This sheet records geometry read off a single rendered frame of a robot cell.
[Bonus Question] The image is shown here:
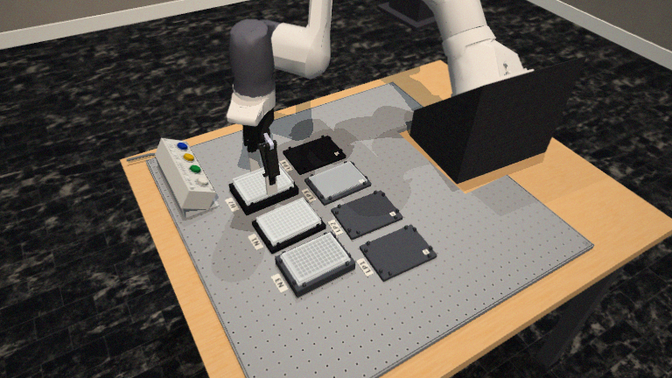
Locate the white button panel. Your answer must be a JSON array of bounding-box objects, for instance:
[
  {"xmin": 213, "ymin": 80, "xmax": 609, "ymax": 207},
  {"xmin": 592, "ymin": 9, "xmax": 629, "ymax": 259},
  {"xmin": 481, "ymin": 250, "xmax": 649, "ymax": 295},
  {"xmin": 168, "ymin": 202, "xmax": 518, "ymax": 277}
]
[{"xmin": 126, "ymin": 138, "xmax": 219, "ymax": 219}]

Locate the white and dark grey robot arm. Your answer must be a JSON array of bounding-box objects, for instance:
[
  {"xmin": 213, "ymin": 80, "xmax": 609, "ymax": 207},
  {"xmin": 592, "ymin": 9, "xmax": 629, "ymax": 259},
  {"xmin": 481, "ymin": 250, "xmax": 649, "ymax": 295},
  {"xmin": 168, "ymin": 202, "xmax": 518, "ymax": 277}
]
[{"xmin": 227, "ymin": 0, "xmax": 534, "ymax": 126}]

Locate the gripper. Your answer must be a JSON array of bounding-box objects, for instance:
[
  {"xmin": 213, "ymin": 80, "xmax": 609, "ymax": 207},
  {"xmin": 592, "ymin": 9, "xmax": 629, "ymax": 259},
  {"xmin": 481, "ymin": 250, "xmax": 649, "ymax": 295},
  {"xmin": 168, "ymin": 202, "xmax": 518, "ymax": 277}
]
[{"xmin": 242, "ymin": 108, "xmax": 280, "ymax": 196}]

